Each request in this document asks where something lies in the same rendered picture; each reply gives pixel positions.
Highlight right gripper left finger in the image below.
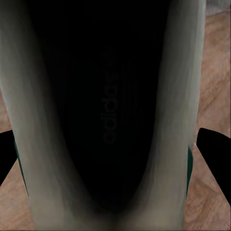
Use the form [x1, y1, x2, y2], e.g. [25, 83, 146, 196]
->
[0, 130, 18, 186]

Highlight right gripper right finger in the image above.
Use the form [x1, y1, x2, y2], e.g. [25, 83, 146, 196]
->
[196, 128, 231, 205]

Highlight gym shoe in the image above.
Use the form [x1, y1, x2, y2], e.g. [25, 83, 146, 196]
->
[0, 0, 206, 231]

